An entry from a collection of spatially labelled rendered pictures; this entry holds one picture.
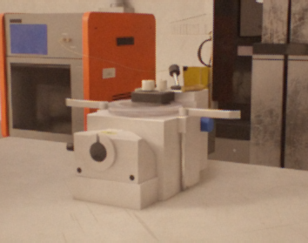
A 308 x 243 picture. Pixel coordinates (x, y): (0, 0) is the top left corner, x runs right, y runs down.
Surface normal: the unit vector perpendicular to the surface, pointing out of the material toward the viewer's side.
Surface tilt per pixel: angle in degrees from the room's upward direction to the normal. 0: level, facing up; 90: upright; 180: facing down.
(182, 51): 90
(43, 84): 90
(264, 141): 90
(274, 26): 90
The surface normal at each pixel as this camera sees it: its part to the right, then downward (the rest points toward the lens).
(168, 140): 0.88, 0.07
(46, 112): -0.48, 0.14
